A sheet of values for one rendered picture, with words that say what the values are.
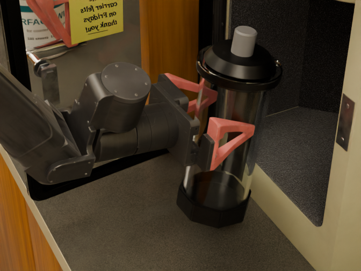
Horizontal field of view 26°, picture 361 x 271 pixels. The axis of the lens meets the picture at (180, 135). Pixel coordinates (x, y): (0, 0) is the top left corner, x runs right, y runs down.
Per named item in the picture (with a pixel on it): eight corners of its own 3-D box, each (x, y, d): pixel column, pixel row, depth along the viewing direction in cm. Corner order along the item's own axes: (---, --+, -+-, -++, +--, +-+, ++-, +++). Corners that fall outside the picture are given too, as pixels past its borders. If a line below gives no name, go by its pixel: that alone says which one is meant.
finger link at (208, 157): (237, 87, 100) (173, 98, 96) (268, 115, 95) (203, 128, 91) (228, 132, 104) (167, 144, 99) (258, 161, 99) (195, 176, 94)
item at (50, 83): (61, 105, 102) (58, 67, 99) (45, 109, 101) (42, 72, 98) (55, 97, 104) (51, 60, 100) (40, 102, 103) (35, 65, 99)
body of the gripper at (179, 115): (163, 80, 100) (111, 88, 96) (204, 120, 93) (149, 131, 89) (158, 123, 103) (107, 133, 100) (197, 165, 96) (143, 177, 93)
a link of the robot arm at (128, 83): (20, 128, 92) (44, 186, 88) (33, 61, 84) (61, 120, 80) (111, 112, 98) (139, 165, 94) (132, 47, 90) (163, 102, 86)
